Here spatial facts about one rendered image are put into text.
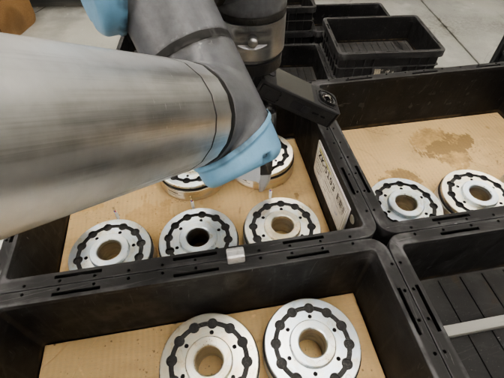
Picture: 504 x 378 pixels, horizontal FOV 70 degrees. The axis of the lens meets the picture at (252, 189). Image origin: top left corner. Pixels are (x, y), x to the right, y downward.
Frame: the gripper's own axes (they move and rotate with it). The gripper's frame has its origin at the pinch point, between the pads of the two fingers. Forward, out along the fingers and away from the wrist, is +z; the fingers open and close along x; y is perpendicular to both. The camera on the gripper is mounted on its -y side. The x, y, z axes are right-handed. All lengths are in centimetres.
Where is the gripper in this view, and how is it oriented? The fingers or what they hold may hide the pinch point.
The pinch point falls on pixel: (264, 171)
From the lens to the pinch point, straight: 55.9
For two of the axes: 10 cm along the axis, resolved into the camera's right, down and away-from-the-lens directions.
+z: 0.0, 6.5, 7.6
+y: -10.0, 0.5, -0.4
